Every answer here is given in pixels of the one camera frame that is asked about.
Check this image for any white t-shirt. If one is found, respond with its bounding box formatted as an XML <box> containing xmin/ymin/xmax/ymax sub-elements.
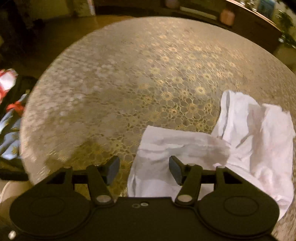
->
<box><xmin>127</xmin><ymin>90</ymin><xmax>295</xmax><ymax>216</ymax></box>

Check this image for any gold lace tablecloth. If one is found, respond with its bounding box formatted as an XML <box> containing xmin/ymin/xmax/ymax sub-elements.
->
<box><xmin>19</xmin><ymin>16</ymin><xmax>296</xmax><ymax>241</ymax></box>

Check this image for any white red storage bag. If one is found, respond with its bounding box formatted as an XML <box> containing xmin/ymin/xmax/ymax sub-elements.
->
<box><xmin>1</xmin><ymin>75</ymin><xmax>30</xmax><ymax>161</ymax></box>

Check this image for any pink jar on shelf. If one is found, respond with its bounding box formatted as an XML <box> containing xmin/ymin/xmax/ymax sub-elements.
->
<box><xmin>220</xmin><ymin>9</ymin><xmax>235</xmax><ymax>26</ymax></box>

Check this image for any dark wooden sideboard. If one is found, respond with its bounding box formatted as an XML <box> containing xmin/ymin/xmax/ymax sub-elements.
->
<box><xmin>94</xmin><ymin>0</ymin><xmax>282</xmax><ymax>53</ymax></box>

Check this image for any pink round vase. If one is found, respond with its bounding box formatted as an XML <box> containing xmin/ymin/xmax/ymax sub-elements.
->
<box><xmin>165</xmin><ymin>0</ymin><xmax>180</xmax><ymax>9</ymax></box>

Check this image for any potted green plant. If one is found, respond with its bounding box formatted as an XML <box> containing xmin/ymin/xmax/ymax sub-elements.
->
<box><xmin>276</xmin><ymin>10</ymin><xmax>295</xmax><ymax>49</ymax></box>

